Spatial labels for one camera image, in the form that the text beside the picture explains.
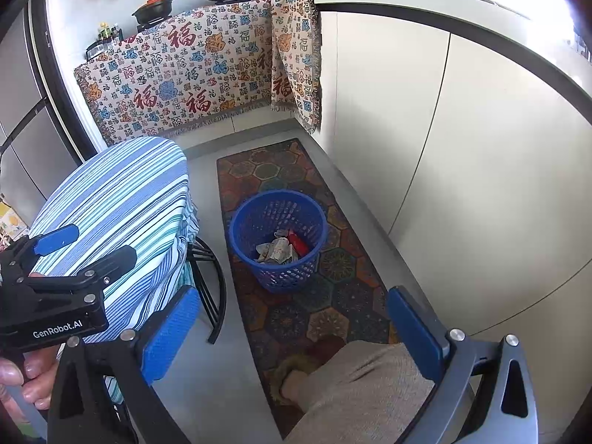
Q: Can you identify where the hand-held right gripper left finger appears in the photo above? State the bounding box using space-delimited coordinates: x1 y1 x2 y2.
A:
47 285 202 444

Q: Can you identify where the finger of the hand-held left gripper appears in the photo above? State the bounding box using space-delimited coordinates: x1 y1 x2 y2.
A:
14 245 138 303
0 223 80 281

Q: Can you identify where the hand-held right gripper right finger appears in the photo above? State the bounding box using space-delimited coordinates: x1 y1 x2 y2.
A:
386 287 530 444

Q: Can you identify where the blue plastic basket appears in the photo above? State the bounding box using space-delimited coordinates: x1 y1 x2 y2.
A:
230 189 328 293

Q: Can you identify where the person's left hand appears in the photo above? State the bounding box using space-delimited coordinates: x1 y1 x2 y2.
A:
0 345 61 411

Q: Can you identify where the yellow green cardboard box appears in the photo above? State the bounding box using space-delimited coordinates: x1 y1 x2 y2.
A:
0 201 31 241

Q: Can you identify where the striped tablecloth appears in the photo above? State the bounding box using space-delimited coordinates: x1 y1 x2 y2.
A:
28 136 201 405

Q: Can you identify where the person's leg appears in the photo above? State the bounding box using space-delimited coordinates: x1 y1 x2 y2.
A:
282 340 477 444

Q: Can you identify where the fuzzy brown slipper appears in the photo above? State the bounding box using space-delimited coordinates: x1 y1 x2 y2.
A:
266 335 347 405

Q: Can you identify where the hexagon patterned floor mat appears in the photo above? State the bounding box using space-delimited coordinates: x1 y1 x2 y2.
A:
216 138 403 440

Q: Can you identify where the grey refrigerator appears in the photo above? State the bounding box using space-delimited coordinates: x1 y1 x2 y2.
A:
0 0 93 213

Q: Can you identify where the white base cabinet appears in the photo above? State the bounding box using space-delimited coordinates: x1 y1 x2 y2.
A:
314 0 592 444

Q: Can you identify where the large printed blanket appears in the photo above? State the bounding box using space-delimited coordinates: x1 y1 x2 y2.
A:
74 0 273 146

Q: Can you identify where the condiment bottle caddy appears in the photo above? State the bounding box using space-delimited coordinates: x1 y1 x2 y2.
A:
85 22 122 56

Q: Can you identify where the black clay pot orange lid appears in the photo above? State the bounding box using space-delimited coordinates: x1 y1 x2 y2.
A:
132 0 175 26

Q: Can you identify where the small printed blanket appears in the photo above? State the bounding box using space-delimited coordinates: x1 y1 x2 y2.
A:
269 0 323 135

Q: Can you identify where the black metal table frame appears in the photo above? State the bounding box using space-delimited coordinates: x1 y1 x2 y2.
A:
187 236 227 345

